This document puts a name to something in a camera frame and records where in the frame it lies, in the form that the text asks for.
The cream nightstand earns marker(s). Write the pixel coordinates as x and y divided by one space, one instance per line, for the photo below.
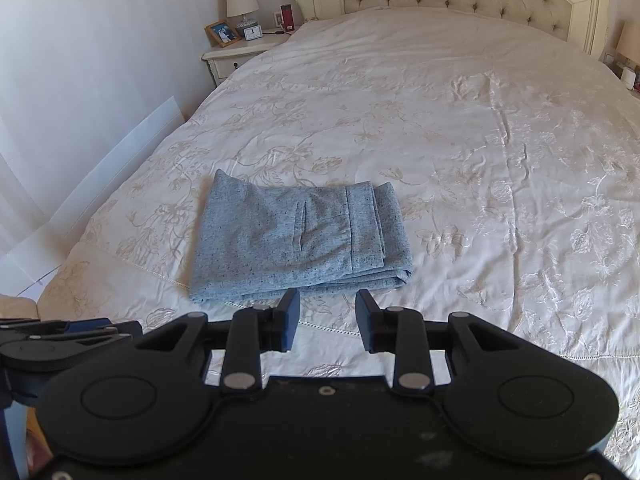
235 57

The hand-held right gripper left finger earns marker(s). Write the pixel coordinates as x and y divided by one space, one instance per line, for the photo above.
290 322

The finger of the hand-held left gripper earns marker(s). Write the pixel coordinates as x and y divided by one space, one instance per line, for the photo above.
100 337
85 325

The white shade table lamp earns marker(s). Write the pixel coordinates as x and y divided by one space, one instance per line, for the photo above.
242 0

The grey speckled pants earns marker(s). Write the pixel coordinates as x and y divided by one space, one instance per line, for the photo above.
280 240

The small white jar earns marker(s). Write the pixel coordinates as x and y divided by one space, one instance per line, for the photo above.
627 79

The white wall socket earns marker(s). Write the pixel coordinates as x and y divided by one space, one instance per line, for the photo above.
278 19

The cream floral bedspread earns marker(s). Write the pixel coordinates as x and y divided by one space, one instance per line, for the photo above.
450 160

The beige shade table lamp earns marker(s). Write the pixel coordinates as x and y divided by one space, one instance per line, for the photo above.
629 42

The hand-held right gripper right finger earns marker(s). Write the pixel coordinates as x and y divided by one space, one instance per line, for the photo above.
365 322

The red rectangular device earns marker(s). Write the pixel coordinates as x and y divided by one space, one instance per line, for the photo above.
287 16

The wooden photo frame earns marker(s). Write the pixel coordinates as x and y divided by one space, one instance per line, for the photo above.
222 33

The small white alarm clock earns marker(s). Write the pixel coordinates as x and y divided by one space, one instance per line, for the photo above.
253 33

